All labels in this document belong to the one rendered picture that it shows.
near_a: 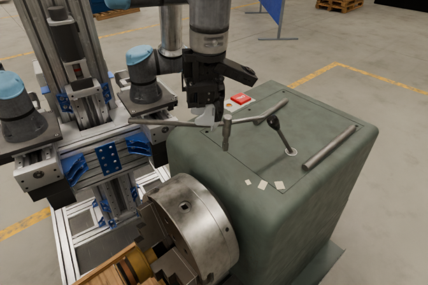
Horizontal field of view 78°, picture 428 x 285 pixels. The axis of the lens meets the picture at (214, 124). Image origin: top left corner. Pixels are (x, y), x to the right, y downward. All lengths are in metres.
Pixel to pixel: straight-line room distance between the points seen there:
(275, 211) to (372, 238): 1.73
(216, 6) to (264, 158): 0.48
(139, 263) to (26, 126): 0.68
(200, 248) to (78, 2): 1.00
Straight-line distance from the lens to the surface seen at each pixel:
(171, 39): 1.11
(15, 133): 1.21
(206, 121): 0.62
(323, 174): 0.81
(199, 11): 0.49
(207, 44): 0.51
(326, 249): 1.54
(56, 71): 1.32
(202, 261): 0.72
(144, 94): 1.23
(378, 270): 2.26
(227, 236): 0.74
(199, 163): 0.81
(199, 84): 0.55
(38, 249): 2.39
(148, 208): 0.77
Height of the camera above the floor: 1.81
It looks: 37 degrees down
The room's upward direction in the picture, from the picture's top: straight up
